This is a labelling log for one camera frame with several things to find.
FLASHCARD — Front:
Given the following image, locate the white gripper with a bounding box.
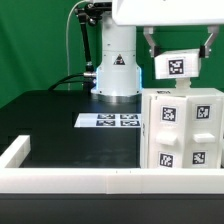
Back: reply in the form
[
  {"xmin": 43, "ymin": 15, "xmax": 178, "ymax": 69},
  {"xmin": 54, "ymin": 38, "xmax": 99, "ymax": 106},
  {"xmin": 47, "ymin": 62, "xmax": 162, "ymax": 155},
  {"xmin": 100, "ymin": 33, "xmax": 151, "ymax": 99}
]
[{"xmin": 112, "ymin": 0, "xmax": 224, "ymax": 58}]

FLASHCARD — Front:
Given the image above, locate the small white tagged block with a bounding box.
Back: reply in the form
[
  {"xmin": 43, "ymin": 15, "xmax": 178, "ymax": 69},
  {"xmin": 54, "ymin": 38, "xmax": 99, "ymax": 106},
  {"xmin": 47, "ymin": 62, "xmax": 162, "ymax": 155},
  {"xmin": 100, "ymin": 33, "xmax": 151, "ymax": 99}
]
[{"xmin": 155, "ymin": 49, "xmax": 201, "ymax": 79}]

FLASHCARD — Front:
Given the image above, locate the white cabinet top knob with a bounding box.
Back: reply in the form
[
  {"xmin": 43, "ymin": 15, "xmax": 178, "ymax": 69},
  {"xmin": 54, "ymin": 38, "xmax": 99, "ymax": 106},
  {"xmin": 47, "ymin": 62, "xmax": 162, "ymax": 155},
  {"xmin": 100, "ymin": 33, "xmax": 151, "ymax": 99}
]
[{"xmin": 175, "ymin": 78, "xmax": 191, "ymax": 93}]

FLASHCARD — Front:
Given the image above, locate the white cabinet body box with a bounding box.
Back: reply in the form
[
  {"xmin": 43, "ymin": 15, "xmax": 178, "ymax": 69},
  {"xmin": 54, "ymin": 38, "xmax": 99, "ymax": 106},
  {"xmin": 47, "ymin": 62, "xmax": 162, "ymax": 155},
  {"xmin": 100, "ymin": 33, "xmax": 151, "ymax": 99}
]
[{"xmin": 140, "ymin": 88, "xmax": 224, "ymax": 168}]

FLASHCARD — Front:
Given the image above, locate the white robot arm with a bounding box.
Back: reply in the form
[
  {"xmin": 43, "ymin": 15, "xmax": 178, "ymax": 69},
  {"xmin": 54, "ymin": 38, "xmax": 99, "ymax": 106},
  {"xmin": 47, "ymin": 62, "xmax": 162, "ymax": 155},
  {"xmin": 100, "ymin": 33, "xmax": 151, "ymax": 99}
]
[{"xmin": 89, "ymin": 0, "xmax": 224, "ymax": 101}]

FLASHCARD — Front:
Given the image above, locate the white border fence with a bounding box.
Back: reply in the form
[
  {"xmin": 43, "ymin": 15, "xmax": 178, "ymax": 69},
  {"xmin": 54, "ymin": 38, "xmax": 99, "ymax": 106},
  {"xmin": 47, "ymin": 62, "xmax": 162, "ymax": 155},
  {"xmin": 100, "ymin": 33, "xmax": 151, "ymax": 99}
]
[{"xmin": 0, "ymin": 135, "xmax": 224, "ymax": 194}]

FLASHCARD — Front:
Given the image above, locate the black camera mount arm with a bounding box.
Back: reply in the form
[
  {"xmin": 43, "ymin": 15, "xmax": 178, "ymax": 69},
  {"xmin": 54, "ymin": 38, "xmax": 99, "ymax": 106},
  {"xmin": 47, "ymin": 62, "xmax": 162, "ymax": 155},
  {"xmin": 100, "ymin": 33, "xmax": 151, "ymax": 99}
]
[{"xmin": 75, "ymin": 2, "xmax": 112, "ymax": 90}]

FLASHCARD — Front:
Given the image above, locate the white cable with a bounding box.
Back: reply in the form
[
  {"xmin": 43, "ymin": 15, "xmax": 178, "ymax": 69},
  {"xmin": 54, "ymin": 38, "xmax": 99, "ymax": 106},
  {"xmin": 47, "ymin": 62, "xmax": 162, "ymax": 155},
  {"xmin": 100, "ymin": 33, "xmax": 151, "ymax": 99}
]
[{"xmin": 65, "ymin": 0, "xmax": 88, "ymax": 92}]

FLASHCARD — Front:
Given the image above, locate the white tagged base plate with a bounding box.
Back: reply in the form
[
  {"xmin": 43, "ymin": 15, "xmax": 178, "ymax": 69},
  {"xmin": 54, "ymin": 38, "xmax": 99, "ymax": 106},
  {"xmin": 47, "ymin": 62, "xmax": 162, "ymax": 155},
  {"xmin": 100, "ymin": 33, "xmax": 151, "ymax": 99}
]
[{"xmin": 74, "ymin": 113, "xmax": 141, "ymax": 128}]

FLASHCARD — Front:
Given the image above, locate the black cable bundle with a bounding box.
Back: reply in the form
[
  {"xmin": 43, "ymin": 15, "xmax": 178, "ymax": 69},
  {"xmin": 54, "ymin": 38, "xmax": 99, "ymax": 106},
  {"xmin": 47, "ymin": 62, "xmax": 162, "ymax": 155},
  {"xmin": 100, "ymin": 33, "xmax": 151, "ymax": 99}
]
[{"xmin": 47, "ymin": 73, "xmax": 98, "ymax": 92}]

